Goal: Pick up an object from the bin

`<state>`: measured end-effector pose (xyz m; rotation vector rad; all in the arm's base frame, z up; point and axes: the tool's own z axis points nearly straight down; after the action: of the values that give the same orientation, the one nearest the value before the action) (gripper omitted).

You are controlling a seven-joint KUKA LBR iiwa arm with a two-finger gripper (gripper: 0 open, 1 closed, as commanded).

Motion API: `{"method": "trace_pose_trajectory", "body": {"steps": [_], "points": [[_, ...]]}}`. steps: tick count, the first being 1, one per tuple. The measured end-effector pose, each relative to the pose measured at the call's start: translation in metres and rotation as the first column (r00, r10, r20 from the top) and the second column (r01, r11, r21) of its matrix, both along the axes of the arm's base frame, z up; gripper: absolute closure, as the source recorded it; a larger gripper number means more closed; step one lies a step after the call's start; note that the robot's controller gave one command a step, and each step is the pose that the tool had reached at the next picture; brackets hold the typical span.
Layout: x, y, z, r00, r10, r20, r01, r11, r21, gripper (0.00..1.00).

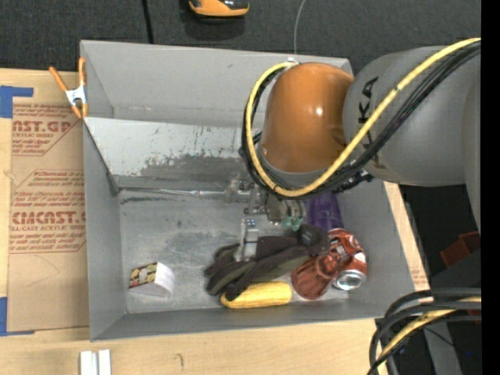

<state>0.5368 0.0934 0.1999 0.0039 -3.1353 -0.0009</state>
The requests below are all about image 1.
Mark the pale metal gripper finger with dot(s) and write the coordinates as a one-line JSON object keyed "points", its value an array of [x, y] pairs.
{"points": [[251, 236], [238, 193]]}

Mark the black cylinder on white bracket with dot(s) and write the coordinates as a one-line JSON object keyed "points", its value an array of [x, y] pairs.
{"points": [[353, 182]]}

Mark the brown cardboard board red print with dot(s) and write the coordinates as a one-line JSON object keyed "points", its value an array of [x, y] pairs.
{"points": [[47, 209]]}

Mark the white box with coloured print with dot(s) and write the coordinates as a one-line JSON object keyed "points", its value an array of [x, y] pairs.
{"points": [[154, 279]]}

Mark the dark brown glove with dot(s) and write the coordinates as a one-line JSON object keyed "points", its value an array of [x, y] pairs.
{"points": [[258, 266]]}

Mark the grey metal bin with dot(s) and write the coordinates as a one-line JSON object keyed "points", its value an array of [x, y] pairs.
{"points": [[187, 225]]}

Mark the yellow toy corn cob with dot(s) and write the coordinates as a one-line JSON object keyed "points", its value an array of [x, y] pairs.
{"points": [[259, 295]]}

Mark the red-brown clear plastic cup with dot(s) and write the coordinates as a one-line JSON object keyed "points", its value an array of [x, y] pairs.
{"points": [[312, 277]]}

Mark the purple plastic bottle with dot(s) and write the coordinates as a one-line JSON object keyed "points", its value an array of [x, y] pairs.
{"points": [[325, 211]]}

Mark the crushed red drink can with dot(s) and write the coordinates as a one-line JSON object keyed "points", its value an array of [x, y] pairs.
{"points": [[349, 262]]}

